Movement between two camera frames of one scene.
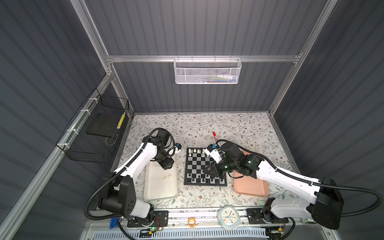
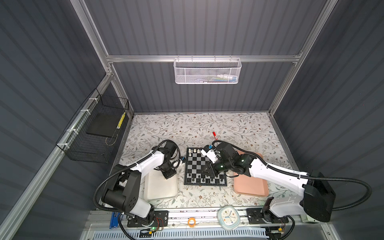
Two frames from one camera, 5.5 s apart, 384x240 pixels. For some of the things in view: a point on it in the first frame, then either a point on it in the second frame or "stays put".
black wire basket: [98, 130] stays put
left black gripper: [167, 164] → [168, 175]
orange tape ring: [194, 220] stays put
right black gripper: [213, 168] stays put
